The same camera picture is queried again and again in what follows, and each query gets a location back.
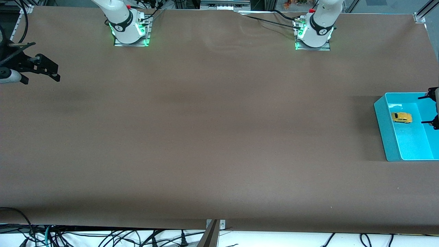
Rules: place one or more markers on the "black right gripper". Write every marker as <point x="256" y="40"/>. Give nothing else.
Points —
<point x="18" y="63"/>

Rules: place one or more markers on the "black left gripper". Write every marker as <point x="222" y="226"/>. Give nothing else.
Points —
<point x="436" y="121"/>

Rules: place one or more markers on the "yellow beetle toy car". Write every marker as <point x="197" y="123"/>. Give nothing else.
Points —
<point x="401" y="117"/>

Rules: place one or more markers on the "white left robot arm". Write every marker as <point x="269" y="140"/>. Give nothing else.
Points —
<point x="320" y="31"/>

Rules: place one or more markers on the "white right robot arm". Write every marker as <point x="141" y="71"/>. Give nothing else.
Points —
<point x="125" y="27"/>

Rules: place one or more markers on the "thin brown rod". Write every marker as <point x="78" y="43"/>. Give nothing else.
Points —
<point x="22" y="44"/>

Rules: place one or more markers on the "teal plastic bin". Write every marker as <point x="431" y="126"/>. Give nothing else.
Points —
<point x="411" y="144"/>

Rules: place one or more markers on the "grey power strip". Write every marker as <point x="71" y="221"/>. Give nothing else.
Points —
<point x="224" y="5"/>

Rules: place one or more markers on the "dark slanted bar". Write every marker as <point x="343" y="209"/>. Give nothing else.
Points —
<point x="209" y="238"/>

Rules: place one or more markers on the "aluminium frame rail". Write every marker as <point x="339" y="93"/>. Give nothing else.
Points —
<point x="429" y="7"/>
<point x="20" y="24"/>

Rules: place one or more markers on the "aluminium corner bracket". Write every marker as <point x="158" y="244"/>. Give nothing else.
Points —
<point x="419" y="18"/>

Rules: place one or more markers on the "small metal table bracket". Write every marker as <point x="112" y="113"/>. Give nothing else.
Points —
<point x="223" y="224"/>

